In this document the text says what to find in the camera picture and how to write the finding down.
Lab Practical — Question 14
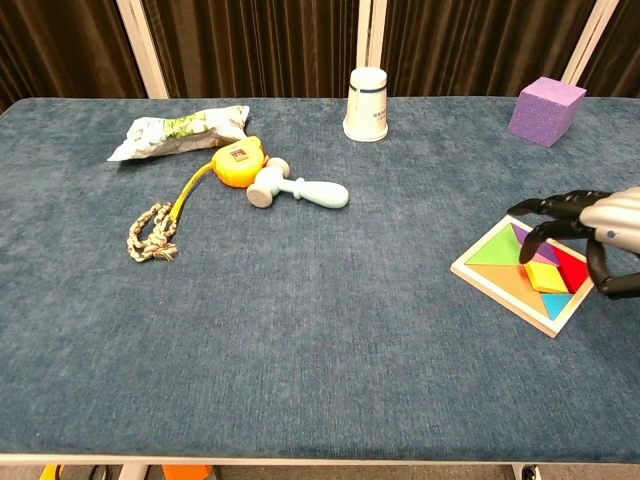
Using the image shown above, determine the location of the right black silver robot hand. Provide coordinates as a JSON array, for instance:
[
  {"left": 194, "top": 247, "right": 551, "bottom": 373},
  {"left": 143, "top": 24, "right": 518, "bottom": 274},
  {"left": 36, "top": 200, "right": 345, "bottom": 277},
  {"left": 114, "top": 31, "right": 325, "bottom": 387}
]
[{"left": 506, "top": 186, "right": 640, "bottom": 300}]

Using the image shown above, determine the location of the yellow wooden block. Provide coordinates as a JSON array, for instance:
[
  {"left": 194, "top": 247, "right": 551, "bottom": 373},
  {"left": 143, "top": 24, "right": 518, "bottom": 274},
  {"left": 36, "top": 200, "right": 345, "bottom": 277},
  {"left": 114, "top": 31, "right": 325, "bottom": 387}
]
[{"left": 523, "top": 261, "right": 571, "bottom": 295}]

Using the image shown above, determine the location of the red tangram piece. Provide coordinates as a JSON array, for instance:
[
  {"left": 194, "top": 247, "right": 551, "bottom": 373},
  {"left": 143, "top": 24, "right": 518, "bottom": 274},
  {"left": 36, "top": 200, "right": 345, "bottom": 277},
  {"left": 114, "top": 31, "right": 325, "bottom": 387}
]
[{"left": 552, "top": 245, "right": 594, "bottom": 295}]

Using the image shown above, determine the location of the purple tangram piece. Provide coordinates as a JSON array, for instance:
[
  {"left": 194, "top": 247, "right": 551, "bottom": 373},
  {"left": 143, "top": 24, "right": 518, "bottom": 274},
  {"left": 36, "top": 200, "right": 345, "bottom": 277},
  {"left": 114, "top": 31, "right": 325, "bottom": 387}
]
[{"left": 512, "top": 223, "right": 561, "bottom": 266}]

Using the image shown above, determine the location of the blue triangle tangram piece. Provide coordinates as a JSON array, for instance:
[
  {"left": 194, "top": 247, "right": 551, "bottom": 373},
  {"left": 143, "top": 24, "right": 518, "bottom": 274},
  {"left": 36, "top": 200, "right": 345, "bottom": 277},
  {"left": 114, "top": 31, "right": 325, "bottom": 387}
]
[{"left": 541, "top": 293, "right": 574, "bottom": 322}]

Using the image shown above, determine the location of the green triangle tangram piece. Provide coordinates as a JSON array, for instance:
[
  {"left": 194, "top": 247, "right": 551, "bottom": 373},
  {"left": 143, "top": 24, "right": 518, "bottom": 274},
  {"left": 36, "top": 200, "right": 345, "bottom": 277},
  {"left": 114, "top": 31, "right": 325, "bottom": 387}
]
[{"left": 465, "top": 222, "right": 531, "bottom": 267}]

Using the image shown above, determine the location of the orange triangle tangram piece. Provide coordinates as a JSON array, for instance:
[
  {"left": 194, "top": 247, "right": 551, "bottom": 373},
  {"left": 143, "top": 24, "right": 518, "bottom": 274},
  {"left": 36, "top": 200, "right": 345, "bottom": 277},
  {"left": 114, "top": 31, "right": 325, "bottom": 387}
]
[{"left": 464, "top": 263, "right": 552, "bottom": 322}]

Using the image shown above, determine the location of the white wooden puzzle tray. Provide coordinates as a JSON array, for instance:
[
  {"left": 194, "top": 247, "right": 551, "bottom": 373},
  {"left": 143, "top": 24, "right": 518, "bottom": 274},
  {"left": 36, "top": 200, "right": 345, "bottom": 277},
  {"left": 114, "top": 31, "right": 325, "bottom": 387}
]
[{"left": 449, "top": 214, "right": 599, "bottom": 340}]

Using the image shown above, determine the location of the purple foam cube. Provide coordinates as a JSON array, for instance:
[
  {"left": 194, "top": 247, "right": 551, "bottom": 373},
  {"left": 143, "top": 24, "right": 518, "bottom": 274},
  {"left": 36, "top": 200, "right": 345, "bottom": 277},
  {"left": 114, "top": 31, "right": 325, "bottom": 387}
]
[{"left": 506, "top": 76, "right": 588, "bottom": 149}]

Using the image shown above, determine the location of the white paper cup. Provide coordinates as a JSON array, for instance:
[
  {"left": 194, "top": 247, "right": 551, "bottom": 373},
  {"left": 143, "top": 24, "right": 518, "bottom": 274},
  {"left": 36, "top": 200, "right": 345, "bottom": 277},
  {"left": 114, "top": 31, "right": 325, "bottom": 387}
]
[{"left": 342, "top": 67, "right": 390, "bottom": 143}]

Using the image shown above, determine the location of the light blue toy hammer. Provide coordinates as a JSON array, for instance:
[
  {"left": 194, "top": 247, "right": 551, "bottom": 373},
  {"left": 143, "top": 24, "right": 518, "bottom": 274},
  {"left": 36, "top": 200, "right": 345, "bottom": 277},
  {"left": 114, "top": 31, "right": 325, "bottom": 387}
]
[{"left": 245, "top": 156, "right": 351, "bottom": 210}]

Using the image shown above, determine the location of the blue table cloth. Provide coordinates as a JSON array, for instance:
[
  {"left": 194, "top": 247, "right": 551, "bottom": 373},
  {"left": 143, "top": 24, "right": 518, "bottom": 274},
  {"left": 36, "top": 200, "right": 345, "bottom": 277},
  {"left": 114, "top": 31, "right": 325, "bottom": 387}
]
[{"left": 0, "top": 96, "right": 640, "bottom": 464}]

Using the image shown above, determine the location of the yellow tape measure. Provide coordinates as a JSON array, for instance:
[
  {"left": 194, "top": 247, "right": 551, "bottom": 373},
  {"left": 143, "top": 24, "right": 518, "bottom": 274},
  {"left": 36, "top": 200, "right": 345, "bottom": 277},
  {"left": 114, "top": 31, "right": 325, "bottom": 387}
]
[{"left": 169, "top": 135, "right": 271, "bottom": 224}]

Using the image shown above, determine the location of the brown curtain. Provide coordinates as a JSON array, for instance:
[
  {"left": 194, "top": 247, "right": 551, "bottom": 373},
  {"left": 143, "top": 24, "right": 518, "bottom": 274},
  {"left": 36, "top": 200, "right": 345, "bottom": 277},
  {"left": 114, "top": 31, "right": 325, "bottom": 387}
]
[{"left": 0, "top": 0, "right": 640, "bottom": 114}]

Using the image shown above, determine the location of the white green snack bag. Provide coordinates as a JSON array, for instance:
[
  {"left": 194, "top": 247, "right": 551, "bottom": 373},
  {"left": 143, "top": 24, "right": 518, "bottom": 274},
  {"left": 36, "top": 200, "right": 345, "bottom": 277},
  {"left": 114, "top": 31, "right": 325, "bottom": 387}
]
[{"left": 107, "top": 104, "right": 251, "bottom": 164}]

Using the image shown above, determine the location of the orange object under table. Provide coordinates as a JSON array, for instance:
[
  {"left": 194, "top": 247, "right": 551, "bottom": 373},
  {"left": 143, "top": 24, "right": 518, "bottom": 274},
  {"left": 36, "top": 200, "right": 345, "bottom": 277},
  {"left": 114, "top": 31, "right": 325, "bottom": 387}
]
[{"left": 161, "top": 464, "right": 214, "bottom": 480}]

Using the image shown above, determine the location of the braided beige rope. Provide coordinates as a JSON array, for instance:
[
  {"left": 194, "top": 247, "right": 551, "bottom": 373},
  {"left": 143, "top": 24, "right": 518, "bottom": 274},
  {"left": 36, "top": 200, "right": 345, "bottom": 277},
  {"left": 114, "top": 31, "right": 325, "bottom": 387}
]
[{"left": 126, "top": 201, "right": 180, "bottom": 263}]

